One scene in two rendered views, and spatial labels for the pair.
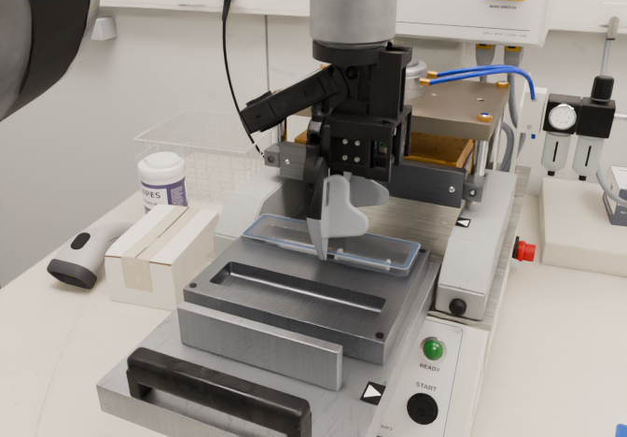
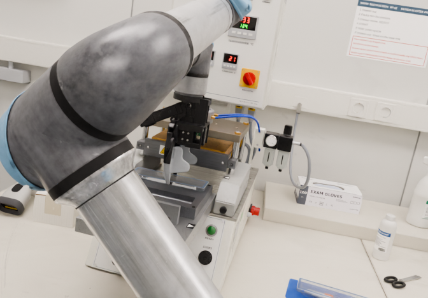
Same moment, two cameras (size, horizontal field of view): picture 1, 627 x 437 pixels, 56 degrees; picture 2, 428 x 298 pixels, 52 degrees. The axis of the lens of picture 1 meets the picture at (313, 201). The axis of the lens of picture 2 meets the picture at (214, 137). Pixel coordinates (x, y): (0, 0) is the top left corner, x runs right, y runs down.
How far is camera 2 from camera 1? 0.46 m
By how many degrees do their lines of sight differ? 18
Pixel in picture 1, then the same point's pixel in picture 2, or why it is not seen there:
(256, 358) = not seen: hidden behind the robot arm
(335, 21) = (185, 85)
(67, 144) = not seen: outside the picture
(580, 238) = (281, 207)
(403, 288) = (202, 195)
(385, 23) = (203, 88)
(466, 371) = (225, 239)
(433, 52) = (216, 107)
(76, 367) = (20, 248)
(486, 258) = (235, 190)
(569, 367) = (271, 258)
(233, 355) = not seen: hidden behind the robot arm
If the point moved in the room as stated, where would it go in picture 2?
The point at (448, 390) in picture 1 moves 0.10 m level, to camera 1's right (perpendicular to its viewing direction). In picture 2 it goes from (216, 248) to (256, 250)
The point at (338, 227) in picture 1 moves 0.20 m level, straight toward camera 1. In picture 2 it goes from (176, 168) to (182, 203)
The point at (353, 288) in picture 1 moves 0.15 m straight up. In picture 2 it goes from (181, 193) to (190, 129)
